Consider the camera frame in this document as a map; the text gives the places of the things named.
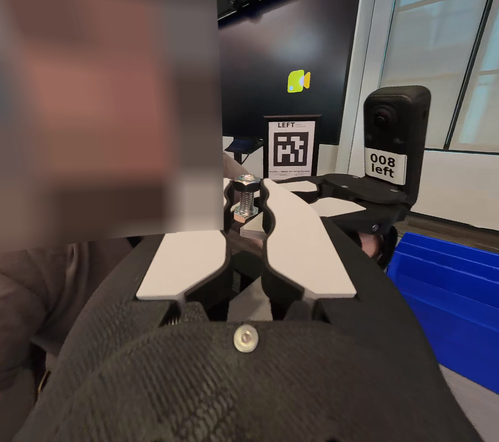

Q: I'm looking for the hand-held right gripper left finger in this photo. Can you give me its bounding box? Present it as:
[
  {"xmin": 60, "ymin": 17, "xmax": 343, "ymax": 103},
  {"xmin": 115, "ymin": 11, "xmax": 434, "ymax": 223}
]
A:
[{"xmin": 136, "ymin": 177, "xmax": 235, "ymax": 301}]

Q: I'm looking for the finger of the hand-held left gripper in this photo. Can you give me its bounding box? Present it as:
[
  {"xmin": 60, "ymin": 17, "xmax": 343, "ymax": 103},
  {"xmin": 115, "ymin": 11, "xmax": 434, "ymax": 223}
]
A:
[
  {"xmin": 240, "ymin": 197, "xmax": 370, "ymax": 242},
  {"xmin": 269, "ymin": 176, "xmax": 326, "ymax": 202}
]

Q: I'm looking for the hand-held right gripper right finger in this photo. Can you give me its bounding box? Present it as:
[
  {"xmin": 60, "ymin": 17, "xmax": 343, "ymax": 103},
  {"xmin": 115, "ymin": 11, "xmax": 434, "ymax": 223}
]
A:
[{"xmin": 260, "ymin": 178, "xmax": 358, "ymax": 300}]

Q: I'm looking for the thick silver hex bolt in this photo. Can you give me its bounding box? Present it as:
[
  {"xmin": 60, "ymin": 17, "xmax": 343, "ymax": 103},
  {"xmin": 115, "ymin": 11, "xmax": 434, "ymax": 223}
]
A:
[{"xmin": 233, "ymin": 174, "xmax": 260, "ymax": 212}]

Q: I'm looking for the blue plastic bin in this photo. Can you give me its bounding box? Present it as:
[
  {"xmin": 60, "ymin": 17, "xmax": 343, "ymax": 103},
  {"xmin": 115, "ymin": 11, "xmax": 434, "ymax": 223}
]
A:
[{"xmin": 386, "ymin": 231, "xmax": 499, "ymax": 393}]

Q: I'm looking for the person's left hand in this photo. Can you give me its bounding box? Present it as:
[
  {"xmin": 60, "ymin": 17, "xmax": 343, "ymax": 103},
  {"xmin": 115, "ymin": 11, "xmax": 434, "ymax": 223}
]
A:
[{"xmin": 359, "ymin": 230, "xmax": 390, "ymax": 267}]

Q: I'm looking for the black framed tag sign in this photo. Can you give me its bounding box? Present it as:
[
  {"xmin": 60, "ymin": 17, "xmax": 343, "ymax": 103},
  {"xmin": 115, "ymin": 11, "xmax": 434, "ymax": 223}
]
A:
[{"xmin": 263, "ymin": 114, "xmax": 323, "ymax": 182}]

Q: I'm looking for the large glass window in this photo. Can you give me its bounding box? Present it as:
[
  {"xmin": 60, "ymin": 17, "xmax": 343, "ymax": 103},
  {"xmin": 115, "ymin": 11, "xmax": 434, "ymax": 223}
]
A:
[{"xmin": 380, "ymin": 0, "xmax": 499, "ymax": 152}]

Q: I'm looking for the large black wall screen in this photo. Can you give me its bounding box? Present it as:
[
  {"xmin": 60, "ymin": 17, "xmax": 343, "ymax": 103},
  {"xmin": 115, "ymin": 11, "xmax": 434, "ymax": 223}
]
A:
[{"xmin": 216, "ymin": 0, "xmax": 367, "ymax": 146}]

